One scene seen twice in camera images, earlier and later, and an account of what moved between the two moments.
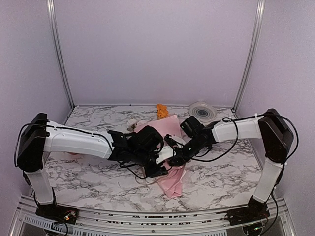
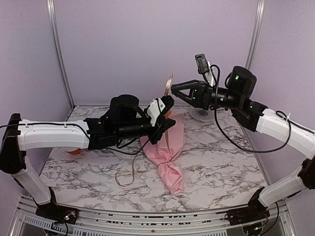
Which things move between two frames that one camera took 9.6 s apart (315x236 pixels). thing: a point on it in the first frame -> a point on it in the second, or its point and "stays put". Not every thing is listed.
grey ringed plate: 203,111 stays put
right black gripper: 181,159 -> 202,93
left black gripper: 156,172 -> 161,130
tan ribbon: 150,183 -> 168,153
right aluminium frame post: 261,5 stays put
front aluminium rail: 27,222 stays put
